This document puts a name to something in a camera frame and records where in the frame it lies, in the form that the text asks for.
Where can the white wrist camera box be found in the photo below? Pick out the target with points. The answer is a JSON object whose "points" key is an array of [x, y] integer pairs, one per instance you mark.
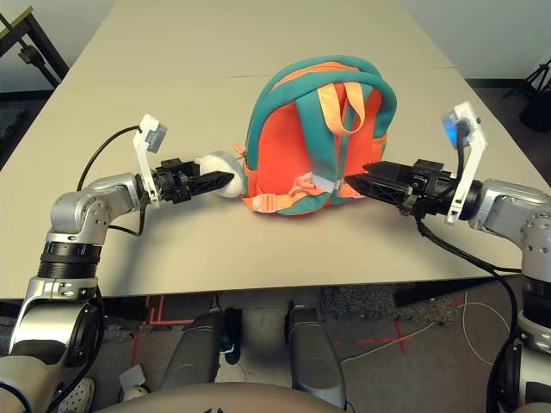
{"points": [[144, 163], [471, 142]]}

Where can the grey robot torso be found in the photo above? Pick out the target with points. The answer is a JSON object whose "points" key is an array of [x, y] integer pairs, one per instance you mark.
{"points": [[215, 400]]}

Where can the black tripod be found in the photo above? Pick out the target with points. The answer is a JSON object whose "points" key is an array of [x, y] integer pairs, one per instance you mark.
{"points": [[538, 116]]}

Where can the white perforated clog shoe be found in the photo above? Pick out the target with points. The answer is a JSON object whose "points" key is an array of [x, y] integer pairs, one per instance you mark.
{"points": [[79, 393]]}

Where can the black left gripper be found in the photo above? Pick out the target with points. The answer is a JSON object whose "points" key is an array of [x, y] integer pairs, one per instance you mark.
{"points": [[172, 183]]}

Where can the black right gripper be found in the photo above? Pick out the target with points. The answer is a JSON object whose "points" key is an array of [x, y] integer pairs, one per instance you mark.
{"points": [[428, 189]]}

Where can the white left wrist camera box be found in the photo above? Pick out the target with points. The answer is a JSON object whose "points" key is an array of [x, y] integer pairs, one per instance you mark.
{"points": [[144, 163]]}

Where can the grey robot right leg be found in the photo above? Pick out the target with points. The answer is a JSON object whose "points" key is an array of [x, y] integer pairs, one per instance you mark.
{"points": [[314, 357]]}

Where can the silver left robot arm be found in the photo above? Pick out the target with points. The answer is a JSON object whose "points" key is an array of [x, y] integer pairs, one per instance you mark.
{"points": [[82, 211]]}

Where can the grey robot left leg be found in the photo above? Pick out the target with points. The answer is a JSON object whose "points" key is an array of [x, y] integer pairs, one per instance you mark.
{"points": [[193, 348]]}

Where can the black frame side table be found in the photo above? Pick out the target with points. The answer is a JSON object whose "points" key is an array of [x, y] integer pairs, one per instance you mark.
{"points": [[39, 47]]}

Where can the teal and orange backpack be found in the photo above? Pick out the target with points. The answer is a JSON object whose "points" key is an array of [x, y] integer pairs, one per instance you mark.
{"points": [[292, 150]]}

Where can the grey flat floor piece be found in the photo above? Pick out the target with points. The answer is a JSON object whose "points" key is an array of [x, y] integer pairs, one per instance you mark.
{"points": [[131, 376]]}

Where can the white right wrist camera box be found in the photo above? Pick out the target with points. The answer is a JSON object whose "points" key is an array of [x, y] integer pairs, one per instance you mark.
{"points": [[471, 142]]}

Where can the grey robot leg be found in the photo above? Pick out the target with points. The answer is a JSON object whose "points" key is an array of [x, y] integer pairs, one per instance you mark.
{"points": [[193, 348], [314, 357]]}

